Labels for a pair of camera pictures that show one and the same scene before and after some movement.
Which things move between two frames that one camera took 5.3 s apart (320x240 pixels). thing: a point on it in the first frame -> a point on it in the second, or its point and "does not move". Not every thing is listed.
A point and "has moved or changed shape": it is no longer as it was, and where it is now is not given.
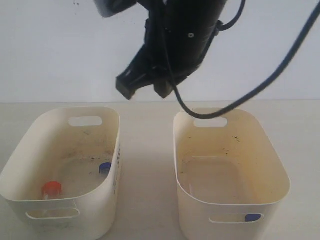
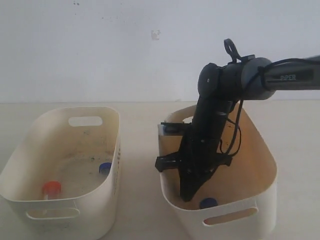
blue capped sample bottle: (104, 169) does not move
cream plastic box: (229, 179) has moved or changed shape
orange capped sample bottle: (52, 190) does not move
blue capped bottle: (252, 217) -> (208, 202)
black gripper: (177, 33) -> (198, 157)
